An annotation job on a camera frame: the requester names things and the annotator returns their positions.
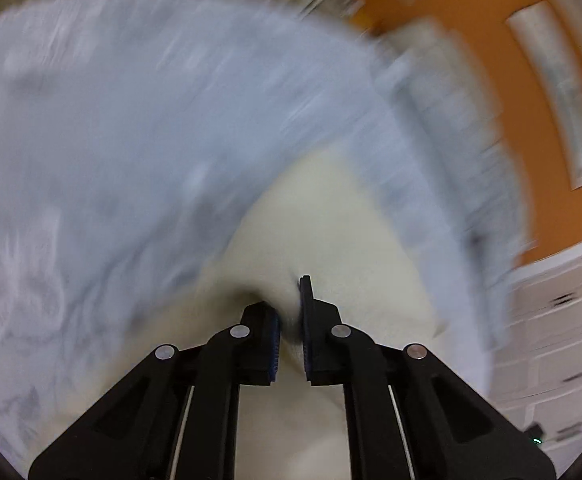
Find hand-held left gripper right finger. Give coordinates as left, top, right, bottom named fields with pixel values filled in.
left=298, top=275, right=557, bottom=480

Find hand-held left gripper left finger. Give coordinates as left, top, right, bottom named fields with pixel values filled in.
left=28, top=301, right=282, bottom=480

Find cream knit sweater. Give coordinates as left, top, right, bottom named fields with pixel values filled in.
left=18, top=142, right=492, bottom=480

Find white panelled wardrobe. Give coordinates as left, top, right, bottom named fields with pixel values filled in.
left=491, top=230, right=582, bottom=466

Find bed with butterfly sheet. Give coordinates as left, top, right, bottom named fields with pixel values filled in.
left=0, top=0, right=529, bottom=461

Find white framed wall picture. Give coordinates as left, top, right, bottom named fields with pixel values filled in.
left=506, top=2, right=582, bottom=191

